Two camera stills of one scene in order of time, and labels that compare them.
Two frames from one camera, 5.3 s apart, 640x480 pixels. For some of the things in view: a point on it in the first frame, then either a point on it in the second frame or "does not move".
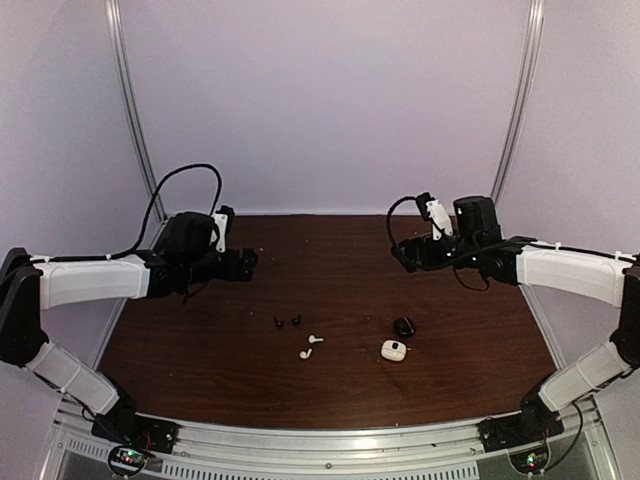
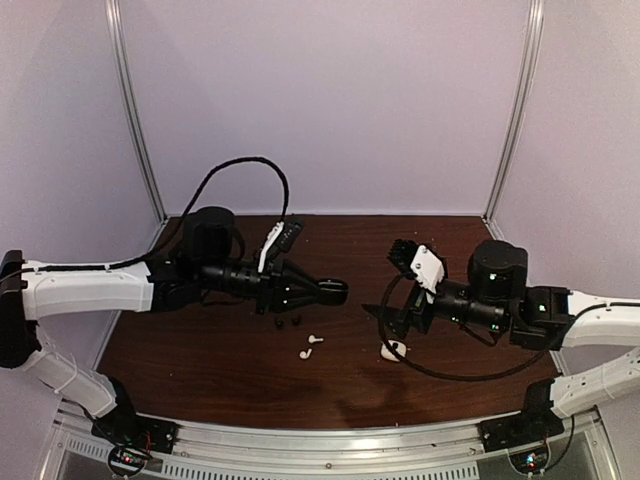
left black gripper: (231, 272) to (274, 288)
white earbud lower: (304, 354) does not move
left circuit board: (129, 458) does not move
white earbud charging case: (393, 350) does not move
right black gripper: (412, 245) to (397, 322)
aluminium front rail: (579, 448) does not move
